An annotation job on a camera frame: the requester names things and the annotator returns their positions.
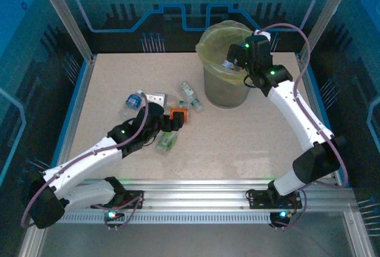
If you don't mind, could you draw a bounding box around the yellow plastic bin liner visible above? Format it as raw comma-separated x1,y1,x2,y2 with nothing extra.
195,20,270,86

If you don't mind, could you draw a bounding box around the aluminium mounting rail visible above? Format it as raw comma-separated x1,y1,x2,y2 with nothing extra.
35,178,357,210

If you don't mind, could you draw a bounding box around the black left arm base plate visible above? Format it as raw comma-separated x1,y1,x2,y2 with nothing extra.
121,190,145,210

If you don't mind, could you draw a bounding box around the aluminium table side rail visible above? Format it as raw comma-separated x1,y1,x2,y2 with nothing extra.
296,54,344,188
49,54,98,188

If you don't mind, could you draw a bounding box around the blue label water bottle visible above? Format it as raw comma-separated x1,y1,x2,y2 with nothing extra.
120,90,146,118

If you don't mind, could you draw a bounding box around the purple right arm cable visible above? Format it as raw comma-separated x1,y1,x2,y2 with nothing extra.
255,23,350,231

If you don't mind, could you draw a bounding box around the metal base panel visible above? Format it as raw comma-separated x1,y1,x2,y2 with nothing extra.
17,209,376,257

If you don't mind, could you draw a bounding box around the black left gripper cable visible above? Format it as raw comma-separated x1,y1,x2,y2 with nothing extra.
142,134,159,148

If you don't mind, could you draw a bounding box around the aluminium frame post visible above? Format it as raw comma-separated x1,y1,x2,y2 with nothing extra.
297,0,359,64
33,0,98,62

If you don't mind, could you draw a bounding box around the left controller board with LED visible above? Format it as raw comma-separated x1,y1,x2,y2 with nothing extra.
103,209,125,222

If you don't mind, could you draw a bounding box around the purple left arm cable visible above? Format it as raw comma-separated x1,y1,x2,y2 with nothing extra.
21,91,149,231

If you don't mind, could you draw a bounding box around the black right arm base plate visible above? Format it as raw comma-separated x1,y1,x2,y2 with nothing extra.
247,189,306,210

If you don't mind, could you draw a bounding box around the green white label bottle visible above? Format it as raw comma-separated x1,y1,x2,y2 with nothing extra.
180,81,205,113

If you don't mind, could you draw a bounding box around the orange label bottle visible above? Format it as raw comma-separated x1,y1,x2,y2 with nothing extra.
169,107,191,125

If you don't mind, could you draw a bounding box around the controller board with led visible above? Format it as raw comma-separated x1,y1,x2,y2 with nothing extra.
270,209,293,225
103,209,125,222

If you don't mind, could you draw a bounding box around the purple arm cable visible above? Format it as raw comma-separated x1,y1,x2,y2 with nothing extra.
255,23,350,231
21,91,149,231

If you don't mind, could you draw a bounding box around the clear bottle with green cap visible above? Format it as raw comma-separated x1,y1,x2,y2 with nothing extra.
163,93,186,111

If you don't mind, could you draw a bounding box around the slotted cable duct strip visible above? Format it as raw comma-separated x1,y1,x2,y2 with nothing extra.
56,211,276,225

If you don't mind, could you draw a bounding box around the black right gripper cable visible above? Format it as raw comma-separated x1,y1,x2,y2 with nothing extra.
243,74,259,88

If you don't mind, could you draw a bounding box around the right controller board with LED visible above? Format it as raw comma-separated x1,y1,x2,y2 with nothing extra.
270,209,293,225

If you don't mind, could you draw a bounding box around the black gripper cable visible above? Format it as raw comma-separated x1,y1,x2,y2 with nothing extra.
142,134,159,148
243,74,259,88

